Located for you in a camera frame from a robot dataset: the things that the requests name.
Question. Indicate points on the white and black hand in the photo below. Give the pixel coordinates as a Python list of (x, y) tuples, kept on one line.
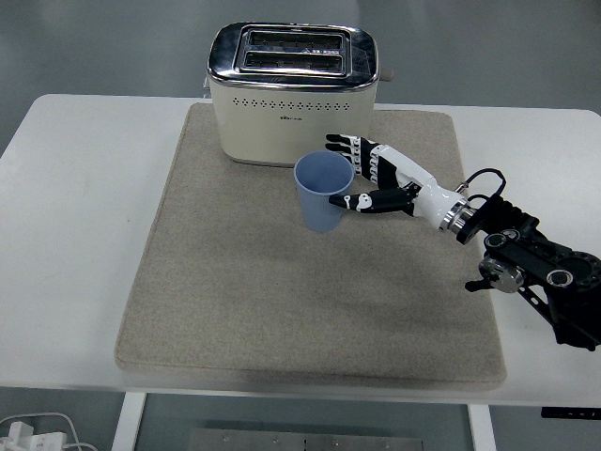
[(434, 202)]

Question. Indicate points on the light blue plastic cup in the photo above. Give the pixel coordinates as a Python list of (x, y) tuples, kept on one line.
[(321, 211)]

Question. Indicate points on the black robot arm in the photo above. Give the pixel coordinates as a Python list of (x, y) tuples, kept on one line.
[(540, 253)]

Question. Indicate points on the cream and chrome toaster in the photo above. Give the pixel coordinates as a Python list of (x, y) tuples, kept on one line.
[(291, 127)]

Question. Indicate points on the beige felt mat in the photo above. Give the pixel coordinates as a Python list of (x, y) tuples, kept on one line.
[(244, 291)]

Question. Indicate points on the white table leg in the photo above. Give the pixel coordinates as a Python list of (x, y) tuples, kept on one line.
[(481, 430), (127, 423)]

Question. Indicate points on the black box under table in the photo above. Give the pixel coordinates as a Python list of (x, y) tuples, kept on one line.
[(570, 412)]

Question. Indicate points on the grey metal plate with screws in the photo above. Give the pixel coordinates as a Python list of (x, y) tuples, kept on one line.
[(305, 441)]

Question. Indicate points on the white power adapter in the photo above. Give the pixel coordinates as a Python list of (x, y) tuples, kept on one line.
[(28, 439)]

